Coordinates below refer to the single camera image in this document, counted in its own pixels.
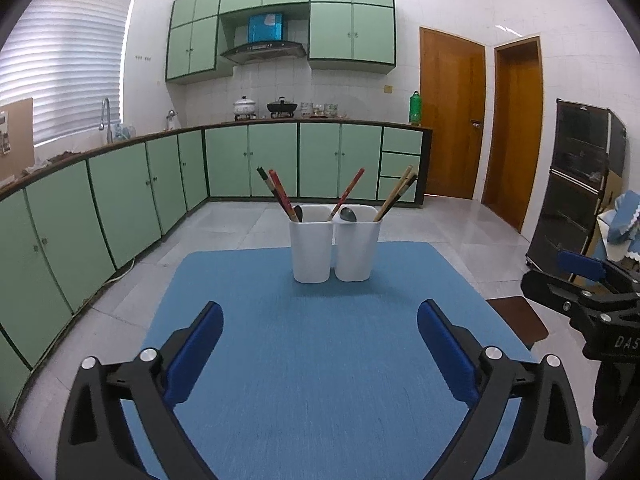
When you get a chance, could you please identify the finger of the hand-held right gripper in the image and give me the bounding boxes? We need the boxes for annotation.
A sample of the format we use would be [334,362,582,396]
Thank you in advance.
[557,249,640,293]
[520,270,640,332]

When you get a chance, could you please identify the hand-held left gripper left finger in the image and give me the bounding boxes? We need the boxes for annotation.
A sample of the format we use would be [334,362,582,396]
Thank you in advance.
[56,301,224,480]

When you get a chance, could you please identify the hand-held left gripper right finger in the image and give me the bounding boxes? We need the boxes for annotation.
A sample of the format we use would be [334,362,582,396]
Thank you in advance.
[417,299,586,480]

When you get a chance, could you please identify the white plastic utensil container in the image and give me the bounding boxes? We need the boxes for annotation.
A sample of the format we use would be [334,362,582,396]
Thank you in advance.
[332,205,382,282]
[289,205,335,283]

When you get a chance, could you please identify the black chopstick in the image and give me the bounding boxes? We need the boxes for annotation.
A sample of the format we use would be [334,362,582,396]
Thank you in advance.
[380,177,418,221]

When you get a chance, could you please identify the red and black chopsticks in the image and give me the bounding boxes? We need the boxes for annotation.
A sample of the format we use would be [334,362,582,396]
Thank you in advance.
[256,166,300,222]

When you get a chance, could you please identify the brown stool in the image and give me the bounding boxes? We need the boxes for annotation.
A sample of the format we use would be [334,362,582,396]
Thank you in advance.
[486,296,550,351]

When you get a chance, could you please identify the blue cloth with lace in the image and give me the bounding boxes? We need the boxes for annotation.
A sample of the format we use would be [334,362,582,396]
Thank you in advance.
[597,192,640,261]

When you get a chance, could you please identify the black glass cabinet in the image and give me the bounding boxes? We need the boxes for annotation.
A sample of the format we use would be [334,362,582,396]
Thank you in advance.
[525,99,628,281]

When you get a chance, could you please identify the blue table mat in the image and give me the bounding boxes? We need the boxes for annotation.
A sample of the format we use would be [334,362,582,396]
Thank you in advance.
[120,241,591,480]

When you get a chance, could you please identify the wooden door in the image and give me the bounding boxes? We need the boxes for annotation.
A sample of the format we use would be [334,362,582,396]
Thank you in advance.
[419,26,487,201]
[481,34,543,233]

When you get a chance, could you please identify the green lower kitchen cabinets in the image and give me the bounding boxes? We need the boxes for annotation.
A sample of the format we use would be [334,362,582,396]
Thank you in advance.
[0,120,433,413]

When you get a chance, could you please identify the green kitchen cabinets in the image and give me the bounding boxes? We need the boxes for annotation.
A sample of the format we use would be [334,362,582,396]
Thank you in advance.
[0,120,433,413]
[165,0,398,83]

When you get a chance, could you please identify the metal sink faucet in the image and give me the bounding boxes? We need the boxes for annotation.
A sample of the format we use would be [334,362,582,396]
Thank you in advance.
[99,97,115,145]

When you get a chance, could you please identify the cardboard board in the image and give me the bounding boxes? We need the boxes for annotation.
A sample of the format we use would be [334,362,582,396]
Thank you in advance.
[0,97,35,181]

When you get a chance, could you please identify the range hood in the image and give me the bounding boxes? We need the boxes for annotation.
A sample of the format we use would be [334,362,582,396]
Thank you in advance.
[220,12,307,66]

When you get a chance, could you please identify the white window blinds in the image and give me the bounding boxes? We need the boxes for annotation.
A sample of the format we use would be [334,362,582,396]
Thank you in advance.
[0,0,136,148]

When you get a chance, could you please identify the green upper kitchen cabinets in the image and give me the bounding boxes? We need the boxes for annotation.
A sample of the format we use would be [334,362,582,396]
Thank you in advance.
[165,0,398,83]

